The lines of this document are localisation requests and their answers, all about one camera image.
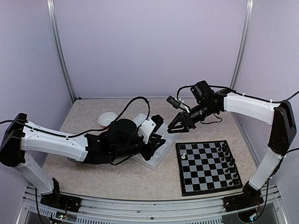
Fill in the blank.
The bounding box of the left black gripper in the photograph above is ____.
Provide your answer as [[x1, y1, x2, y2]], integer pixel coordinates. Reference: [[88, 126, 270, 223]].
[[112, 134, 165, 161]]

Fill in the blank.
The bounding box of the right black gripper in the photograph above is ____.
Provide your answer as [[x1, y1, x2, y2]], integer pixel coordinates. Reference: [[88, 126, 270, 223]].
[[167, 101, 217, 133]]

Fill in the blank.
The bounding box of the white divided plastic tray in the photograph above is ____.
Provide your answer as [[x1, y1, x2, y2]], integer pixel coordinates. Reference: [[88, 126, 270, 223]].
[[131, 115, 178, 170]]

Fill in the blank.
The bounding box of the black white chess board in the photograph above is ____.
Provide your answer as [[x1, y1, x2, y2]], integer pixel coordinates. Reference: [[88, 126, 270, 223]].
[[175, 140, 242, 196]]

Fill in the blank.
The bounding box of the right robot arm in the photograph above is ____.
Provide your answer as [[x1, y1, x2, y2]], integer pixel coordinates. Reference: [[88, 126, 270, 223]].
[[168, 81, 297, 207]]

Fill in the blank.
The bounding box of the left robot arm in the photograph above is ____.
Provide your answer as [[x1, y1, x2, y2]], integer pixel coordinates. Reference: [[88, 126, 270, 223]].
[[0, 113, 166, 208]]

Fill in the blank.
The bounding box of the row of black chess pieces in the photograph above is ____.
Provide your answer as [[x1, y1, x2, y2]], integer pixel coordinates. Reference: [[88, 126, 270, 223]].
[[214, 141, 243, 189]]

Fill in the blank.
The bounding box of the orange white bowl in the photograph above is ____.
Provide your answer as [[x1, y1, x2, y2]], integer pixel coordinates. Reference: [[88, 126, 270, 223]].
[[97, 112, 118, 127]]

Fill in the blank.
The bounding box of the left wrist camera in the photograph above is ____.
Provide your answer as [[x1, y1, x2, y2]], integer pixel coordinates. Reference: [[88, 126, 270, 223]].
[[137, 115, 164, 144]]

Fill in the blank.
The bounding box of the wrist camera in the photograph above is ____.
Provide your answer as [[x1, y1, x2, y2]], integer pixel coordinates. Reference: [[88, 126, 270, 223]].
[[166, 95, 191, 112], [137, 115, 164, 144]]

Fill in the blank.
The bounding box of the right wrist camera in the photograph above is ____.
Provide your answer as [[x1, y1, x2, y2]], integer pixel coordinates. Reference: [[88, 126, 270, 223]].
[[166, 95, 191, 112]]

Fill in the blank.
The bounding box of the front aluminium rail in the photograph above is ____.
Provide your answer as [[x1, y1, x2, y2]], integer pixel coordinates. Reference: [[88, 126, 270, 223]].
[[16, 193, 288, 224]]

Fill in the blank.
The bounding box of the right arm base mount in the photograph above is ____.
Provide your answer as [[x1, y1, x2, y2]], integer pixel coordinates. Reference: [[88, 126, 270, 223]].
[[223, 194, 264, 212]]

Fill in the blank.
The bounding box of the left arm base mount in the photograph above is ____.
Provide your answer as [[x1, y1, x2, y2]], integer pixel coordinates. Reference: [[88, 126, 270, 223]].
[[41, 194, 82, 213]]

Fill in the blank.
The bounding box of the right aluminium frame post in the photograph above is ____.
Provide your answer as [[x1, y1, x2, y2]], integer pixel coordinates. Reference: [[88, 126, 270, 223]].
[[230, 0, 254, 89]]

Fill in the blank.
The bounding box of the aluminium frame post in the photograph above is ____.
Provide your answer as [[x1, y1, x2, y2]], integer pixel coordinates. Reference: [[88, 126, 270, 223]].
[[230, 0, 254, 89], [47, 0, 76, 103]]

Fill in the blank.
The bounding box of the left aluminium frame post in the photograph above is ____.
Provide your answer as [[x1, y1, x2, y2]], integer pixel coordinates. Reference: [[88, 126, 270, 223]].
[[47, 0, 76, 103]]

